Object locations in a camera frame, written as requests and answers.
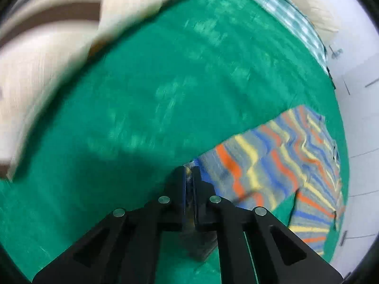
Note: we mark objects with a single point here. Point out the striped knit t-shirt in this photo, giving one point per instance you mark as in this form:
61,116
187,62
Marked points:
291,156

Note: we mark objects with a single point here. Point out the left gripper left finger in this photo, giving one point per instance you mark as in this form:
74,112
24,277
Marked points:
124,246

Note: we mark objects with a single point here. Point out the cream headboard pillow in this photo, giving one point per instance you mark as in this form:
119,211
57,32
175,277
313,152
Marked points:
321,18

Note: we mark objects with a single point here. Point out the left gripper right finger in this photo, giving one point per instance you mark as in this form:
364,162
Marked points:
253,245

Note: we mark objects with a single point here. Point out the green floral bedspread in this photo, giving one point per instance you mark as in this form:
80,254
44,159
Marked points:
169,90

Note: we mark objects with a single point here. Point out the green white checkered sheet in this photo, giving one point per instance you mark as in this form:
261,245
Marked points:
298,24

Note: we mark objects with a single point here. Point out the patterned cream pillow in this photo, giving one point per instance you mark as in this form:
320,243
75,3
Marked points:
42,43

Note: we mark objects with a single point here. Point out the white wardrobe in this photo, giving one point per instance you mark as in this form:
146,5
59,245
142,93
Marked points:
357,95

